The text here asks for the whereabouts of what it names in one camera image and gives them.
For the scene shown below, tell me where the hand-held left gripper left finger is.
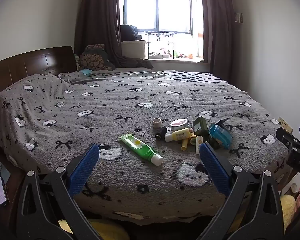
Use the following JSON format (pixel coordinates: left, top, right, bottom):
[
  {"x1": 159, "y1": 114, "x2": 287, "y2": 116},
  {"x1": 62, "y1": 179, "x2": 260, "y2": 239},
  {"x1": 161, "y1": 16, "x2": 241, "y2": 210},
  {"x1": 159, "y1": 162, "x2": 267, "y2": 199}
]
[{"x1": 16, "y1": 143, "x2": 102, "y2": 240}]

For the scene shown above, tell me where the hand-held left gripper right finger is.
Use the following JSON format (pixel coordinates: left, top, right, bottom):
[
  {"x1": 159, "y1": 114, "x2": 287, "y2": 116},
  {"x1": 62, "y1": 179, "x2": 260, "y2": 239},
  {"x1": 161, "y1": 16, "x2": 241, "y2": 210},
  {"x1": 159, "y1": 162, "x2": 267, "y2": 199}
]
[{"x1": 197, "y1": 142, "x2": 284, "y2": 240}]

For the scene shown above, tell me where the olive green bottle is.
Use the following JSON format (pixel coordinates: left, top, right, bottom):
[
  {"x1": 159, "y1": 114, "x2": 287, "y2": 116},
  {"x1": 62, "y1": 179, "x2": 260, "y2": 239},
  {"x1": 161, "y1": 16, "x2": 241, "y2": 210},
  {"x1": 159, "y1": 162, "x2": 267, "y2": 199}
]
[{"x1": 192, "y1": 116, "x2": 209, "y2": 137}]

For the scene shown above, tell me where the yellow lotion bottle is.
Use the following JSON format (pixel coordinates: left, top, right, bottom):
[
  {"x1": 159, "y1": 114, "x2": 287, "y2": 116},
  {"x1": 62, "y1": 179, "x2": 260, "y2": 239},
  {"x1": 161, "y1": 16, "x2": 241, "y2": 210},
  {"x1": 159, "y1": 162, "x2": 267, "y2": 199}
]
[{"x1": 164, "y1": 128, "x2": 192, "y2": 142}]

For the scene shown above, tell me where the white floor box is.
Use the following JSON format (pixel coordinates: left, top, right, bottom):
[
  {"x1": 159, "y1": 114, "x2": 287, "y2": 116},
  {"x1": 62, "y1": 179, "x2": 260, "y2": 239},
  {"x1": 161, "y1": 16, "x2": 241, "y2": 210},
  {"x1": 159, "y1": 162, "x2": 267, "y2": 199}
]
[{"x1": 282, "y1": 174, "x2": 300, "y2": 197}]

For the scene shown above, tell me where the small white tube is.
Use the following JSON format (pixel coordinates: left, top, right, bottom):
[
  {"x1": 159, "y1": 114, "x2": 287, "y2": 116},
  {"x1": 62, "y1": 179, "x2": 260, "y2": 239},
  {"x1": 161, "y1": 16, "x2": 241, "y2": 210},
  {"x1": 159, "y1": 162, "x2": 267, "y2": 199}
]
[{"x1": 195, "y1": 135, "x2": 203, "y2": 155}]

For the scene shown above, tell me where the blue round container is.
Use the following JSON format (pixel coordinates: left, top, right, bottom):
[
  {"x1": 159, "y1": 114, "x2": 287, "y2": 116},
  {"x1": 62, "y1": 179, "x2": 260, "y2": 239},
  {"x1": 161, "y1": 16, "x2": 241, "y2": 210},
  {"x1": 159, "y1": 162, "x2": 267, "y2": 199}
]
[{"x1": 209, "y1": 124, "x2": 233, "y2": 147}]

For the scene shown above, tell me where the round tin with pink lid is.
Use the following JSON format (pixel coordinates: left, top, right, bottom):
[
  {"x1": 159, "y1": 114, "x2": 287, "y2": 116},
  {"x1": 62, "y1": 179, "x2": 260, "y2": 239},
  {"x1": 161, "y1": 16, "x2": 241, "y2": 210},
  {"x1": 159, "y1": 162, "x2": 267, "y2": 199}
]
[{"x1": 170, "y1": 119, "x2": 190, "y2": 132}]

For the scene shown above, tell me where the green tube with white cap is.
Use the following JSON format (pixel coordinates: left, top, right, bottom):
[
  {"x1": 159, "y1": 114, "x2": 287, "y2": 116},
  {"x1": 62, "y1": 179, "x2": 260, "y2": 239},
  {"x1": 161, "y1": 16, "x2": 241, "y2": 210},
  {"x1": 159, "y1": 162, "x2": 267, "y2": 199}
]
[{"x1": 119, "y1": 134, "x2": 164, "y2": 166}]

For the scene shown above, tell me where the small black bottle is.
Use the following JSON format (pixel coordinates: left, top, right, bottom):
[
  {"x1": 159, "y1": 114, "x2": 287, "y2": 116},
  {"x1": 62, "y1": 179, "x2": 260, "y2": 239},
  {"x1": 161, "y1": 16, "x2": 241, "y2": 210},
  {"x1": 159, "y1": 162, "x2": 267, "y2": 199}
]
[{"x1": 155, "y1": 127, "x2": 168, "y2": 140}]

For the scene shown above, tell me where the grey printed blanket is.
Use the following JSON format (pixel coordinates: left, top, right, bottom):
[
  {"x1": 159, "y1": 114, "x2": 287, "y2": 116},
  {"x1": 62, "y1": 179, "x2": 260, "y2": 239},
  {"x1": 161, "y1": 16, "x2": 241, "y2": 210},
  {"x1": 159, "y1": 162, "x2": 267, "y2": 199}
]
[{"x1": 0, "y1": 70, "x2": 290, "y2": 227}]

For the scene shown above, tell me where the yellow fleece cloth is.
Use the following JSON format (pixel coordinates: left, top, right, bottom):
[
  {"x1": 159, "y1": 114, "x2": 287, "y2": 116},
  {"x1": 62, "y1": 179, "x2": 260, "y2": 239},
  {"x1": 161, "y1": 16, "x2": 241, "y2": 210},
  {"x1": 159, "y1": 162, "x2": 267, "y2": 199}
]
[{"x1": 57, "y1": 195, "x2": 298, "y2": 240}]

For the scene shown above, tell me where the smartphone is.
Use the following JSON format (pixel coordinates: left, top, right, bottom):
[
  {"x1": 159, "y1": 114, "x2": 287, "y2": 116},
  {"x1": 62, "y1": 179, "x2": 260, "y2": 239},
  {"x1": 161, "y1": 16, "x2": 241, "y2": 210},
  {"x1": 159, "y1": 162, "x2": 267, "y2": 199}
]
[{"x1": 0, "y1": 176, "x2": 10, "y2": 207}]

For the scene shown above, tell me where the dark floral pillow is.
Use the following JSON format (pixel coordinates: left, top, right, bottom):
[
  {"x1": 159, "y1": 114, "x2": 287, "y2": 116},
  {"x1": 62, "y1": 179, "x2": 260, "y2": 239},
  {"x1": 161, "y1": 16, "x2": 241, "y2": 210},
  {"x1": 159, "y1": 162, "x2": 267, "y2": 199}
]
[
  {"x1": 86, "y1": 44, "x2": 106, "y2": 53},
  {"x1": 79, "y1": 49, "x2": 115, "y2": 71}
]

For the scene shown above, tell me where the wooden headboard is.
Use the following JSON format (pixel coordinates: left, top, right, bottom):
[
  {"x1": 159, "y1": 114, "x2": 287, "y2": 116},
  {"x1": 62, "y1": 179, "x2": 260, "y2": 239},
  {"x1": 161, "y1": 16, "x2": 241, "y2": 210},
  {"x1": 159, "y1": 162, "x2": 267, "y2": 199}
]
[{"x1": 0, "y1": 46, "x2": 77, "y2": 100}]

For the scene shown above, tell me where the row of small figurines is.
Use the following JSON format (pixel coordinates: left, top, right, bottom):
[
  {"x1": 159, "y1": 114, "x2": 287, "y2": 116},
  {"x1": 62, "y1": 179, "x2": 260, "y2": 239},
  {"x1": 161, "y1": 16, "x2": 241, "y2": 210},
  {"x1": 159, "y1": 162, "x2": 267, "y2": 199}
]
[{"x1": 150, "y1": 47, "x2": 199, "y2": 59}]

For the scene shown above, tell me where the brown curtain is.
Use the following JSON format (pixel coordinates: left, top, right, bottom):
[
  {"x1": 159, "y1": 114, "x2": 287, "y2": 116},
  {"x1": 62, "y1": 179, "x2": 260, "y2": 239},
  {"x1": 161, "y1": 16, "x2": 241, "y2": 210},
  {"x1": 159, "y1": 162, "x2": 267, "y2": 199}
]
[
  {"x1": 74, "y1": 0, "x2": 153, "y2": 69},
  {"x1": 199, "y1": 0, "x2": 237, "y2": 73}
]

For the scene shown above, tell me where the dark clothing pile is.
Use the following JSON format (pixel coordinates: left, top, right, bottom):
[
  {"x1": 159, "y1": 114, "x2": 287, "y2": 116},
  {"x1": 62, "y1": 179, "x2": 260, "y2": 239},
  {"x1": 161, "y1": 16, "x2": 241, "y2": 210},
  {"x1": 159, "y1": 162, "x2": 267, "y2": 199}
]
[{"x1": 120, "y1": 24, "x2": 143, "y2": 41}]

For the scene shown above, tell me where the window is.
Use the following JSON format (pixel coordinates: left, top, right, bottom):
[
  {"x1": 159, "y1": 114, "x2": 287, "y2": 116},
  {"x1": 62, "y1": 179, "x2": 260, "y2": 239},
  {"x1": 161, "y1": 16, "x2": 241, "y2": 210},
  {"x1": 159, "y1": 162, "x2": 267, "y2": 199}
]
[{"x1": 119, "y1": 0, "x2": 204, "y2": 34}]

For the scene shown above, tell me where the wall socket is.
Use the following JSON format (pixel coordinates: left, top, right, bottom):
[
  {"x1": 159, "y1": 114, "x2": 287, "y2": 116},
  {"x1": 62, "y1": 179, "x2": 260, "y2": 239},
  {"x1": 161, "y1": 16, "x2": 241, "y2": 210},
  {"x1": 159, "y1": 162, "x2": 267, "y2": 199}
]
[{"x1": 277, "y1": 116, "x2": 293, "y2": 134}]

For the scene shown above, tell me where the black wire rack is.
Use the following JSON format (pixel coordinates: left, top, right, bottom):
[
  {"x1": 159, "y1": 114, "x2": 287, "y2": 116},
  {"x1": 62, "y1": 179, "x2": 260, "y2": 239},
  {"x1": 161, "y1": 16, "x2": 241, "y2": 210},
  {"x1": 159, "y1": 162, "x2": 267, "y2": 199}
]
[{"x1": 144, "y1": 31, "x2": 178, "y2": 58}]

